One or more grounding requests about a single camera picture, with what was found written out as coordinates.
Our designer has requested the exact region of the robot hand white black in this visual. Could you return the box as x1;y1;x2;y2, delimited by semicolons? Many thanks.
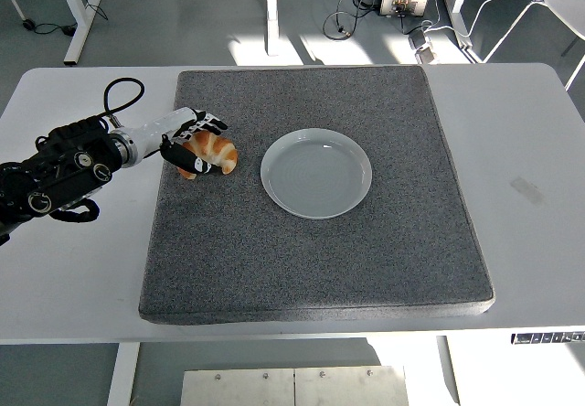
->
130;106;229;176

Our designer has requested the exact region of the golden brown croissant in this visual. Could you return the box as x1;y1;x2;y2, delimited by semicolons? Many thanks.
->
175;130;239;181

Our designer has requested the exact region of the round grey plate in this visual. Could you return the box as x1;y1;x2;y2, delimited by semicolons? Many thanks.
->
260;127;374;220

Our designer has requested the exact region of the grey metal plate with screws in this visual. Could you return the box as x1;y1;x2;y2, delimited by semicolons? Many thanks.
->
180;365;410;406

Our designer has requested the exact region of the white desk leg with foot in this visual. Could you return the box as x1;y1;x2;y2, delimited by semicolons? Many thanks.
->
437;0;481;64
50;0;104;67

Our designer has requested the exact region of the white rack leg with caster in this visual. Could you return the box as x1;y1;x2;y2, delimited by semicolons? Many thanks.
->
0;0;37;31

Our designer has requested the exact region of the grey speckled foam mat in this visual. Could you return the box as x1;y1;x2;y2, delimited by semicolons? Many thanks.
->
138;64;495;326

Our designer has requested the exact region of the white table leg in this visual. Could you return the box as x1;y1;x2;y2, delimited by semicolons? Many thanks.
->
107;341;142;406
436;335;463;406

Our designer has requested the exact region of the grey power adapter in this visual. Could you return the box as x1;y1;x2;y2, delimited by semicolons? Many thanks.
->
413;42;436;65

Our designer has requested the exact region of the table height control panel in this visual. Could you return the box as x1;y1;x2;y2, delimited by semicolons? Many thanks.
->
510;331;585;346

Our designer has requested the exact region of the thin black cable with plug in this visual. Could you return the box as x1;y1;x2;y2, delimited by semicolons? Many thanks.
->
32;21;78;37

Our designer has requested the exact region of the white desk leg post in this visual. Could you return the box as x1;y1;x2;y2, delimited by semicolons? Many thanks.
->
263;0;281;57

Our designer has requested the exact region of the black floor cable loop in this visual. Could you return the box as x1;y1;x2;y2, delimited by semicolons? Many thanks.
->
322;0;383;40

